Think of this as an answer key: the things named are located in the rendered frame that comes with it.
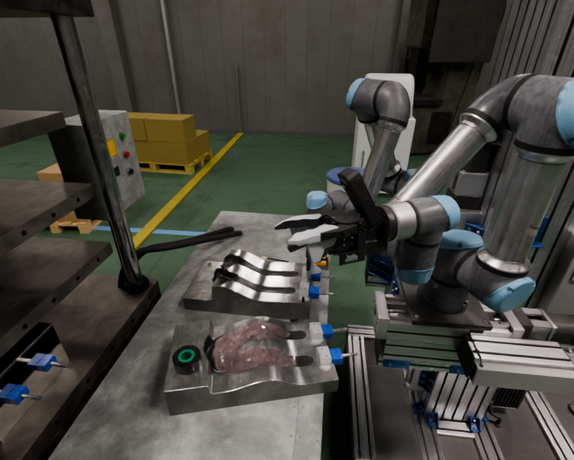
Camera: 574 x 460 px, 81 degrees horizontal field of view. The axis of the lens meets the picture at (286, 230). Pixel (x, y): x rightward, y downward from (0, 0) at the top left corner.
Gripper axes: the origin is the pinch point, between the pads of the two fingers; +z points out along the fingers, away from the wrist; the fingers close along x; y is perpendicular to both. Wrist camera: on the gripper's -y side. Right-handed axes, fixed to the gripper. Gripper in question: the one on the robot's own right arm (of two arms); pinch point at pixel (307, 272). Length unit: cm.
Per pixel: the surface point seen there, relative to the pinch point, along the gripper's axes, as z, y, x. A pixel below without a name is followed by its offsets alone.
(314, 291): 0.1, 3.5, -11.9
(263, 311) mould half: 7.5, -15.6, -17.8
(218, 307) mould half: 7.5, -33.5, -17.8
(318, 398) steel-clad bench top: 10, 8, -49
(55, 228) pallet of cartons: 85, -270, 151
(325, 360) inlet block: 2.8, 9.0, -40.9
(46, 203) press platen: -38, -83, -27
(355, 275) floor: 90, 33, 123
